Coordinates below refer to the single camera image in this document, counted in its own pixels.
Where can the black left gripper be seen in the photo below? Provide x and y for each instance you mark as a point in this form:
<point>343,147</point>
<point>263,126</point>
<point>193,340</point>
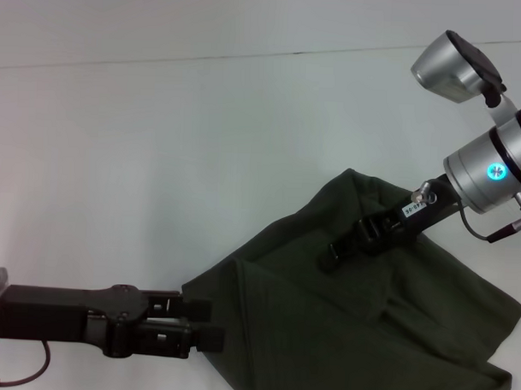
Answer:
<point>68,316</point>

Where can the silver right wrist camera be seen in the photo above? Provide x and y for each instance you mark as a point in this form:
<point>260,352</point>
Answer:
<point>453,69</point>

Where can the dark green FREE t-shirt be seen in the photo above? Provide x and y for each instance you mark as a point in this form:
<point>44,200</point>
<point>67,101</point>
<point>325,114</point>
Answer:
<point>346,326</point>

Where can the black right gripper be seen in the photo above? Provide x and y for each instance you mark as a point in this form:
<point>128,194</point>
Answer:
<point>418,217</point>

